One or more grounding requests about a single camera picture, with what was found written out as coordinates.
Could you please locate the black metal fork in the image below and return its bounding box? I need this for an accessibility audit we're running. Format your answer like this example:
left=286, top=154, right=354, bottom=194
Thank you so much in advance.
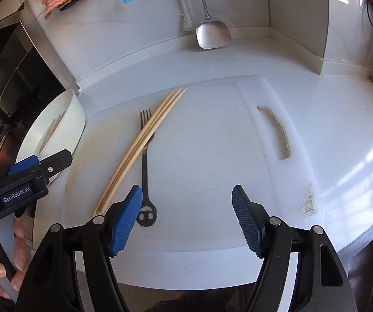
left=135, top=108, right=158, bottom=228

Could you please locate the steel wok spatula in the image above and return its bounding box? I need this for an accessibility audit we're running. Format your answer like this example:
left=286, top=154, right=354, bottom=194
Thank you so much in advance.
left=195, top=0, right=232, bottom=50

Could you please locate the person's left hand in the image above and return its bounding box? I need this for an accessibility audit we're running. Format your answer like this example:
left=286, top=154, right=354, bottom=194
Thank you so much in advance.
left=0, top=220, right=31, bottom=302

